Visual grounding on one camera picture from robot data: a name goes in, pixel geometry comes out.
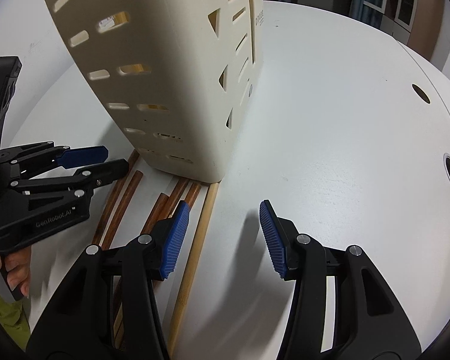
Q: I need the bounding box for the green clothing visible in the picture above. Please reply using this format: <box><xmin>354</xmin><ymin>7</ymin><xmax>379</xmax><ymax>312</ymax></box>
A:
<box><xmin>0</xmin><ymin>285</ymin><xmax>31</xmax><ymax>349</ymax></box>

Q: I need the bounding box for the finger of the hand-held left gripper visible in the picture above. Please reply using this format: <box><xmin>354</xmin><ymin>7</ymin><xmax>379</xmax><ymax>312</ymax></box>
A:
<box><xmin>9</xmin><ymin>159</ymin><xmax>130</xmax><ymax>198</ymax></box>
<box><xmin>0</xmin><ymin>141</ymin><xmax>109</xmax><ymax>174</ymax></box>

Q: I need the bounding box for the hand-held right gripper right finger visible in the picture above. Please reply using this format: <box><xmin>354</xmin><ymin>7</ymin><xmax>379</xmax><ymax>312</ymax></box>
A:
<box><xmin>259</xmin><ymin>199</ymin><xmax>422</xmax><ymax>360</ymax></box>

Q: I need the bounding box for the light wooden chopstick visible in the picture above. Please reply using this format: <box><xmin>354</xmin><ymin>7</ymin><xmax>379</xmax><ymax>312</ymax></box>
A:
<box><xmin>167</xmin><ymin>182</ymin><xmax>221</xmax><ymax>359</ymax></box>

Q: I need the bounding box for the brown cabinet with glass doors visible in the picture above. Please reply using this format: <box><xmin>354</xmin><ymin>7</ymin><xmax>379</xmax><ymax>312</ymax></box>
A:
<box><xmin>362</xmin><ymin>0</ymin><xmax>424</xmax><ymax>46</ymax></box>

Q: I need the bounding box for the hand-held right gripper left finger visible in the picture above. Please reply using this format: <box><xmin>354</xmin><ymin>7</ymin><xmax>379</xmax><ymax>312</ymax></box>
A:
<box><xmin>26</xmin><ymin>200</ymin><xmax>191</xmax><ymax>360</ymax></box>

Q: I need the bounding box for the person's left hand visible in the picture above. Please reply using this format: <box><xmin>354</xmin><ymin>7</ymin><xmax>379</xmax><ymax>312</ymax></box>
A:
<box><xmin>0</xmin><ymin>245</ymin><xmax>33</xmax><ymax>299</ymax></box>

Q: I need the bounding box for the cream plastic utensil holder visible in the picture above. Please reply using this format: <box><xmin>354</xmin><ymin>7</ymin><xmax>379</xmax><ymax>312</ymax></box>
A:
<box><xmin>42</xmin><ymin>0</ymin><xmax>265</xmax><ymax>185</ymax></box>

